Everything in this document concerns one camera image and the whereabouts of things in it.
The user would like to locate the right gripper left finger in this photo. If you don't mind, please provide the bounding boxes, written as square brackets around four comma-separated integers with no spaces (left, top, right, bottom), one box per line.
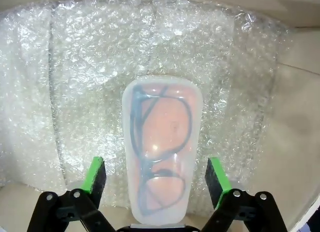
[34,156,118,232]

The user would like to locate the clear bubble wrap sheet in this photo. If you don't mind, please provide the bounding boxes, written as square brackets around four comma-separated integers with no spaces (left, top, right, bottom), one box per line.
[0,0,291,213]

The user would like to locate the translucent pink glasses case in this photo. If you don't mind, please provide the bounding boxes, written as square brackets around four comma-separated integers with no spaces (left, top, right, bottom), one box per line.
[121,75,203,224]

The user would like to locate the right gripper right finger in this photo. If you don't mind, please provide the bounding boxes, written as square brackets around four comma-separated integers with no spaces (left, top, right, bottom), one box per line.
[202,156,288,232]

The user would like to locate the dark-framed glasses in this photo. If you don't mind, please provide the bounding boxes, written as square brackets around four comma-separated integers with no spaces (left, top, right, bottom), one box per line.
[129,85,193,217]

